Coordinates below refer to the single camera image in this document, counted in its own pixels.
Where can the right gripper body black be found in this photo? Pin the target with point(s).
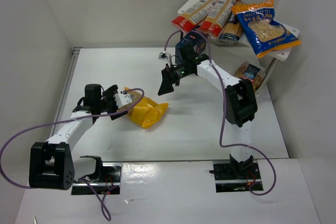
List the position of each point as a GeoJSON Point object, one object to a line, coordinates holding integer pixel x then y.
{"type": "Point", "coordinates": [170, 74]}

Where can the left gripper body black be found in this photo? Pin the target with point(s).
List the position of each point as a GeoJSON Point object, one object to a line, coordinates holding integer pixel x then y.
{"type": "Point", "coordinates": [113, 103]}

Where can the yellow pasta bag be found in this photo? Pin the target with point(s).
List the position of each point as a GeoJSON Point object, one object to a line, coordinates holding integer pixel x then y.
{"type": "Point", "coordinates": [142, 110]}

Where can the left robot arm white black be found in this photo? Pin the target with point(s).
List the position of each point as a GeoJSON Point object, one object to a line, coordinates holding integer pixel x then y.
{"type": "Point", "coordinates": [51, 165]}

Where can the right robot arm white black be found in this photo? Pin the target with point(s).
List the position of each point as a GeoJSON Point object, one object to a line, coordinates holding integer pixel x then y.
{"type": "Point", "coordinates": [239, 102]}

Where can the dark blue pasta box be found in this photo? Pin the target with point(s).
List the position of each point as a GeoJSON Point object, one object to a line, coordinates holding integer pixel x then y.
{"type": "Point", "coordinates": [192, 39]}

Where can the blue clear pasta bag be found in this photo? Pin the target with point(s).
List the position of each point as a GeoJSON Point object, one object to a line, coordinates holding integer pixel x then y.
{"type": "Point", "coordinates": [254, 74]}

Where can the white two-tier shelf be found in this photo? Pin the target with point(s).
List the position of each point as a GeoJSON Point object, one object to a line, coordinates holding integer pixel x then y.
{"type": "Point", "coordinates": [244, 50]}

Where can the left red spaghetti pack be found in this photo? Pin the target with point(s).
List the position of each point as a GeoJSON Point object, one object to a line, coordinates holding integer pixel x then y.
{"type": "Point", "coordinates": [193, 15]}

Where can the red spaghetti pack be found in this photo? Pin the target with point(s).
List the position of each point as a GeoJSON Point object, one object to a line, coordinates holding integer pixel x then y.
{"type": "Point", "coordinates": [193, 15]}
{"type": "Point", "coordinates": [217, 18]}

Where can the right red spaghetti pack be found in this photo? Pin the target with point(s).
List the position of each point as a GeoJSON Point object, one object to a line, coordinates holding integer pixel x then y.
{"type": "Point", "coordinates": [217, 18]}

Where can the dark blue spaghetti pack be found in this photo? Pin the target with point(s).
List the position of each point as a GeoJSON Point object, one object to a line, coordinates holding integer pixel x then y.
{"type": "Point", "coordinates": [232, 31]}

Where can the blue orange orecchiette bag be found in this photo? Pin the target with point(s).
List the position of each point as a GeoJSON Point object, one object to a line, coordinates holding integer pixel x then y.
{"type": "Point", "coordinates": [264, 33]}

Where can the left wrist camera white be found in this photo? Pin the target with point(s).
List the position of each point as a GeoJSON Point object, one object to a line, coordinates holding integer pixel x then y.
{"type": "Point", "coordinates": [123, 100]}

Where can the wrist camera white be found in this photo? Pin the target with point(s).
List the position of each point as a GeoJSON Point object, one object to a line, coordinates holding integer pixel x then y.
{"type": "Point", "coordinates": [123, 100]}
{"type": "Point", "coordinates": [166, 56]}

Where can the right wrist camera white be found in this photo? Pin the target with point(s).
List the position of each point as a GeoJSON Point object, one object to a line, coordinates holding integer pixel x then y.
{"type": "Point", "coordinates": [166, 56]}

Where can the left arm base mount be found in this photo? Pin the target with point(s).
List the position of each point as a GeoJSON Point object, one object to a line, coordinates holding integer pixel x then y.
{"type": "Point", "coordinates": [108, 181]}

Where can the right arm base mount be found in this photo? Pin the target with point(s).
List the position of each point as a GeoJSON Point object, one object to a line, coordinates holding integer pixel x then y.
{"type": "Point", "coordinates": [226, 181]}

